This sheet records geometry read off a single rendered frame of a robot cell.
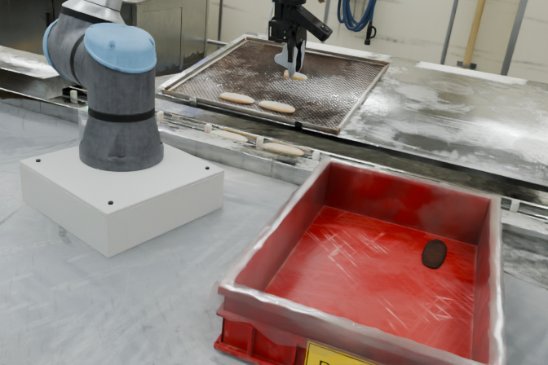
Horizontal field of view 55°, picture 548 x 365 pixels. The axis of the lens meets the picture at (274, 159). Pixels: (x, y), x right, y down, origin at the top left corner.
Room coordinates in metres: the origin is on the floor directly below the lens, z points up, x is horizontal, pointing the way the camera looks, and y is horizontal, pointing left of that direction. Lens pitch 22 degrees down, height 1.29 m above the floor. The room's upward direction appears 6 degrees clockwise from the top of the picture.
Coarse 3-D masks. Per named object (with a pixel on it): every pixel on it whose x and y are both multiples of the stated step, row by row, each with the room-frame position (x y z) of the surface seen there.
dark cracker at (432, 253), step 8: (432, 240) 0.82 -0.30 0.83; (440, 240) 0.83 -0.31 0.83; (424, 248) 0.80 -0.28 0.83; (432, 248) 0.79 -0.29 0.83; (440, 248) 0.79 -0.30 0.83; (424, 256) 0.77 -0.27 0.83; (432, 256) 0.77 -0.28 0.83; (440, 256) 0.77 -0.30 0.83; (424, 264) 0.75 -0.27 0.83; (432, 264) 0.75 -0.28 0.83; (440, 264) 0.75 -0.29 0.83
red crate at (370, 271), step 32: (320, 224) 0.85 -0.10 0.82; (352, 224) 0.87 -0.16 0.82; (384, 224) 0.88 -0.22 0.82; (320, 256) 0.74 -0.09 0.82; (352, 256) 0.76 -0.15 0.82; (384, 256) 0.77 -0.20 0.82; (416, 256) 0.78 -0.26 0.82; (448, 256) 0.79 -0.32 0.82; (288, 288) 0.65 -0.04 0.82; (320, 288) 0.65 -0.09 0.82; (352, 288) 0.66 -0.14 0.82; (384, 288) 0.67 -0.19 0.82; (416, 288) 0.68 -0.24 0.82; (448, 288) 0.69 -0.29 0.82; (224, 320) 0.51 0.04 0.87; (352, 320) 0.59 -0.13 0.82; (384, 320) 0.60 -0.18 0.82; (416, 320) 0.60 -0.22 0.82; (448, 320) 0.61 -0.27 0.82; (224, 352) 0.50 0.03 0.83; (256, 352) 0.49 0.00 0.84; (288, 352) 0.48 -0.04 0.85
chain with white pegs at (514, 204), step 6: (72, 90) 1.36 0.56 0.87; (72, 96) 1.35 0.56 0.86; (162, 114) 1.25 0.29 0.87; (162, 120) 1.25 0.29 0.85; (210, 126) 1.20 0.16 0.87; (258, 138) 1.15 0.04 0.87; (258, 144) 1.14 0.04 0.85; (312, 156) 1.09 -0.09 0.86; (318, 156) 1.09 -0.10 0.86; (516, 204) 0.94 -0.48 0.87; (510, 210) 0.94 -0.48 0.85; (516, 210) 0.94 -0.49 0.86
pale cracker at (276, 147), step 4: (264, 144) 1.14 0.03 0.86; (268, 144) 1.14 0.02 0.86; (272, 144) 1.14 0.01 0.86; (276, 144) 1.14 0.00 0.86; (280, 144) 1.15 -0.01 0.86; (268, 148) 1.13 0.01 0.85; (272, 148) 1.13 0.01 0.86; (276, 148) 1.13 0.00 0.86; (280, 148) 1.13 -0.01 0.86; (284, 148) 1.13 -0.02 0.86; (288, 148) 1.13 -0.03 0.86; (292, 148) 1.13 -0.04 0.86; (296, 148) 1.13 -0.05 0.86; (288, 152) 1.12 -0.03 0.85; (292, 152) 1.11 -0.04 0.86; (296, 152) 1.12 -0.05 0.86; (300, 152) 1.12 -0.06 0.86
